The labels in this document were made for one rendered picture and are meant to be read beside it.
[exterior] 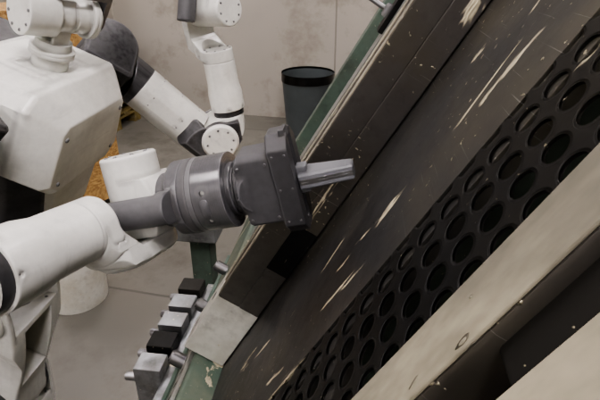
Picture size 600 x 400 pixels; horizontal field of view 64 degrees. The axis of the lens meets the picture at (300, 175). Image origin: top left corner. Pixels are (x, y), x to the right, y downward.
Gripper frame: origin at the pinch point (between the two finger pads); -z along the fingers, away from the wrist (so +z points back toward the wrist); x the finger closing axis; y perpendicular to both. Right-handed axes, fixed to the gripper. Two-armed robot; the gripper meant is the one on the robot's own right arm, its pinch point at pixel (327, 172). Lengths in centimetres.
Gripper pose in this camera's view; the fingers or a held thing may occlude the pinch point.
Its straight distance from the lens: 53.7
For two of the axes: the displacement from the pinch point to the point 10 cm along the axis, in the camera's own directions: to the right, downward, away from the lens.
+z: -9.6, 1.6, 2.1
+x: -2.3, -9.0, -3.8
